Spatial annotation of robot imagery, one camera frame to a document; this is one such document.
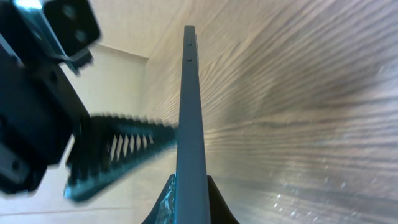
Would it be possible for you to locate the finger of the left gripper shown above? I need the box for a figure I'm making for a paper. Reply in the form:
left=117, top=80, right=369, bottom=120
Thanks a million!
left=63, top=116, right=178, bottom=202

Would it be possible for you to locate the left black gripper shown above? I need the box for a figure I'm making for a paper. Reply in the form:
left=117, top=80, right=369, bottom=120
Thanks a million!
left=1, top=40, right=90, bottom=196

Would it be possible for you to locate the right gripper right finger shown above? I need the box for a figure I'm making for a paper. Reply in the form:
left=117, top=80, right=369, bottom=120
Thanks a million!
left=207, top=175, right=239, bottom=224

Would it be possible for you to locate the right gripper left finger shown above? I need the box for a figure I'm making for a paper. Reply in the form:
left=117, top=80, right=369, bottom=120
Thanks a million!
left=142, top=174, right=176, bottom=224

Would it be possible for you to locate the blue Galaxy smartphone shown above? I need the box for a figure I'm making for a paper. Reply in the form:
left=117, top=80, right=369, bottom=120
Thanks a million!
left=174, top=25, right=211, bottom=224

